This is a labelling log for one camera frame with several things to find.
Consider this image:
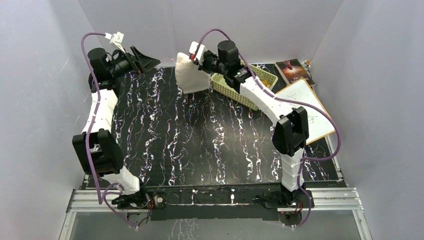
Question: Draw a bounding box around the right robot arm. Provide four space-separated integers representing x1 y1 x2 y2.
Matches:
190 40 309 207

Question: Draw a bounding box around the whiteboard with wooden frame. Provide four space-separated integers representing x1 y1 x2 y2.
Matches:
276 79 335 145

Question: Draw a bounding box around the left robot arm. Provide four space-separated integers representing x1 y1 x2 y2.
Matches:
72 46 160 210

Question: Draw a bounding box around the light green plastic basket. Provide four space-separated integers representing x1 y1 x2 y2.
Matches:
210 64 278 111

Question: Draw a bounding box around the dark cover book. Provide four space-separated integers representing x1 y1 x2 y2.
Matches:
274 58 315 87

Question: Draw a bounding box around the cream white towel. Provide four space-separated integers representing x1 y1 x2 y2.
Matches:
175 52 210 94

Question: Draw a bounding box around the brown and yellow towel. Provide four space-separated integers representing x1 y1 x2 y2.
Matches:
260 78 271 89

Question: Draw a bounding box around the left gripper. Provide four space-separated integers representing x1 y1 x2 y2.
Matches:
109 47 161 79

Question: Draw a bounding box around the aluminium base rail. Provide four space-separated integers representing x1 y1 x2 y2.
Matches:
67 187 363 213

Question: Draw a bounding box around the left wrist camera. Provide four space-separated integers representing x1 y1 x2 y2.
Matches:
104 31 127 54

